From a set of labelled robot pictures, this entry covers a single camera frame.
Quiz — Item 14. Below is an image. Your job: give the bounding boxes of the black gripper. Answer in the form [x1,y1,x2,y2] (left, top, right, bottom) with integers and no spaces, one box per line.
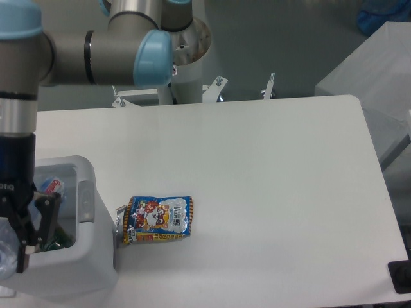
[1,133,62,274]

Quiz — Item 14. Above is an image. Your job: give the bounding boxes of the clear plastic water bottle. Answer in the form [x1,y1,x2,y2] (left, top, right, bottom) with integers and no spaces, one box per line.
[0,173,68,280]

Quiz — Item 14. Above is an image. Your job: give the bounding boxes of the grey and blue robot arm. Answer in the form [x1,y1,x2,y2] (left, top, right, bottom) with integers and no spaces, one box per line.
[1,1,193,279]

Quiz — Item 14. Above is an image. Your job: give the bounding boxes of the white trash can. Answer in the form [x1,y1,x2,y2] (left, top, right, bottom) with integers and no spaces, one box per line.
[1,156,118,298]

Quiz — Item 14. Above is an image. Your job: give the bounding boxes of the blue snack bag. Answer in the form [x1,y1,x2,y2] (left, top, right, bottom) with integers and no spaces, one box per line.
[116,196,193,245]

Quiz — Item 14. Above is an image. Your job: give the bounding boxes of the silver clamp bolt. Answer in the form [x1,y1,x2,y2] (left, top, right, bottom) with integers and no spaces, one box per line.
[261,72,276,100]

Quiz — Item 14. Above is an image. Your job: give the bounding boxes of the grey covered box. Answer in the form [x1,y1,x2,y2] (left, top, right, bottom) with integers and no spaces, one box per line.
[315,22,410,167]

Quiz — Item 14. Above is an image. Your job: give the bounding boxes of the black device at table edge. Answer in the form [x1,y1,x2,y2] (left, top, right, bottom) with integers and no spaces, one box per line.
[388,260,410,294]

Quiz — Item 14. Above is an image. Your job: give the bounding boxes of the blue bag in corner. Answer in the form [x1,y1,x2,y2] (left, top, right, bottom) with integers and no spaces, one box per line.
[356,1,410,37]

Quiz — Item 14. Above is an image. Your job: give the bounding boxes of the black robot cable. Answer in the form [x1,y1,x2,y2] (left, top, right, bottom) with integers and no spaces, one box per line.
[166,81,179,105]

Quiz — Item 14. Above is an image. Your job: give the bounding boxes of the white pedestal base bracket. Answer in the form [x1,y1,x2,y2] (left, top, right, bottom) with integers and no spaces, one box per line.
[111,76,229,108]

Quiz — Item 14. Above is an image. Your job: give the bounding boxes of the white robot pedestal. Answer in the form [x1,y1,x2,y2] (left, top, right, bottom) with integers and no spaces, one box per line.
[157,17,211,105]

